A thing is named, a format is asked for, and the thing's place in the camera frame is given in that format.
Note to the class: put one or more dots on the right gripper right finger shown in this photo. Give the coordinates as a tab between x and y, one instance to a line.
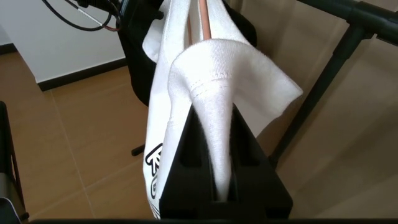
258	186

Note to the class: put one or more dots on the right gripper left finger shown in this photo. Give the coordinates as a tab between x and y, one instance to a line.
186	186

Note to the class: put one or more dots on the white garment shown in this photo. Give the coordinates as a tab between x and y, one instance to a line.
217	77

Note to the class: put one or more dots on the black shorts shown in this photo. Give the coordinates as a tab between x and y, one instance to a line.
136	62

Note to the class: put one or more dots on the pink clothes hanger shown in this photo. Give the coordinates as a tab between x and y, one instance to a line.
204	18

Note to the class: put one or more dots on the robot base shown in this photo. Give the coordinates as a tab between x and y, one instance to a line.
6	186

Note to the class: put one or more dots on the black clothes rack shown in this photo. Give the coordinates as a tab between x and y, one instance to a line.
326	81

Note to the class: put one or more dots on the beige curtain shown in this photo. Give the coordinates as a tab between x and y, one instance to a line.
342	140

